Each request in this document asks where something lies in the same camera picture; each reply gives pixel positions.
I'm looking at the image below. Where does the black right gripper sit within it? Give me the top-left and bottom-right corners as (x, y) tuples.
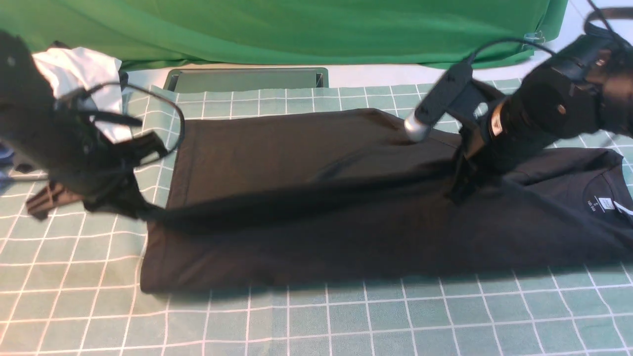
(448, 79), (505, 203)

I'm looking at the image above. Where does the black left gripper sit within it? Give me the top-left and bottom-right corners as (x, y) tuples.
(26, 132), (171, 221)

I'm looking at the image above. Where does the dark gray long-sleeve shirt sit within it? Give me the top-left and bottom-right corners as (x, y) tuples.
(134, 108), (633, 294)

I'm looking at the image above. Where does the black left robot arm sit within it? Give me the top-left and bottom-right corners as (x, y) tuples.
(0, 32), (170, 221)

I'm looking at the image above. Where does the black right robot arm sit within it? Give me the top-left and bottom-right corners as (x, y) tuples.
(446, 35), (632, 203)

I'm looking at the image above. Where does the metal backdrop clip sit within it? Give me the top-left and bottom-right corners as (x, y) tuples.
(521, 30), (546, 50)

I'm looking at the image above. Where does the green checkered table cloth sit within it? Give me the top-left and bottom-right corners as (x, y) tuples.
(0, 78), (633, 356)

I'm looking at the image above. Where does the white crumpled garment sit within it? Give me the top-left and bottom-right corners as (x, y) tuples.
(32, 47), (123, 114)

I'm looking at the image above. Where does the blue crumpled garment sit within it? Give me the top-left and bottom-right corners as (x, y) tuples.
(0, 142), (16, 196)

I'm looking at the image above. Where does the green backdrop cloth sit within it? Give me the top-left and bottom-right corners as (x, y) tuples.
(0, 0), (567, 70)

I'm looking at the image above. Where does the gray-green metal tray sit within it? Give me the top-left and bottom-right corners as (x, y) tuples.
(163, 67), (329, 94)

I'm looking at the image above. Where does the black wrist camera silver lens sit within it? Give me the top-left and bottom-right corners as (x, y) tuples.
(404, 61), (474, 143)

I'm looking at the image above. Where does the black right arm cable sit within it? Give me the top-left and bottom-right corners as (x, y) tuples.
(465, 0), (633, 67)

